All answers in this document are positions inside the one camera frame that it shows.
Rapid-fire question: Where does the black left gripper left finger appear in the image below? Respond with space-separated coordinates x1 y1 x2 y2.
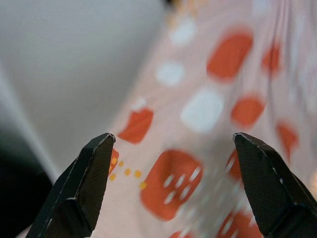
26 133 116 238

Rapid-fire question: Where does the pink pillow with orange pattern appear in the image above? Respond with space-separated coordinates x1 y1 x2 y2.
98 0 317 238

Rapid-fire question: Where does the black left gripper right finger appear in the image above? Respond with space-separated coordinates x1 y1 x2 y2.
233 132 317 238

